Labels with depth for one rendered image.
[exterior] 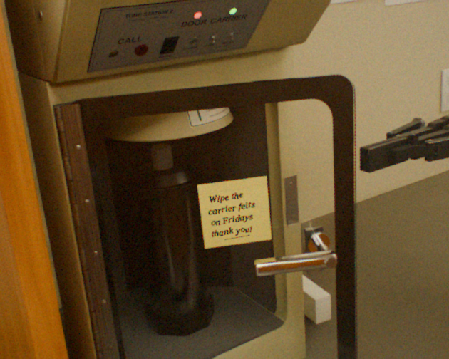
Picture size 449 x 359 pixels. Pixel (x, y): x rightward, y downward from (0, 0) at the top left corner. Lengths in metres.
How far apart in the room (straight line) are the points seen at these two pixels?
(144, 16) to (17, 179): 0.19
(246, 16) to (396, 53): 0.96
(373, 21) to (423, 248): 0.56
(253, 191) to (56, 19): 0.27
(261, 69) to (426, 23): 0.95
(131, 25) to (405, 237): 0.90
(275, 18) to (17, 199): 0.34
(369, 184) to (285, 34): 0.92
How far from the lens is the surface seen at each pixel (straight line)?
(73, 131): 0.63
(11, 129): 0.53
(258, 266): 0.63
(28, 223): 0.56
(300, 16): 0.70
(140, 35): 0.59
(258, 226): 0.67
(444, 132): 0.81
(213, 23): 0.63
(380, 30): 1.53
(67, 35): 0.56
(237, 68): 0.73
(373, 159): 0.74
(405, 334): 1.01
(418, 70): 1.65
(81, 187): 0.64
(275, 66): 0.76
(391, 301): 1.09
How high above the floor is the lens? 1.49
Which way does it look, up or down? 19 degrees down
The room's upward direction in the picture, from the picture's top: 5 degrees counter-clockwise
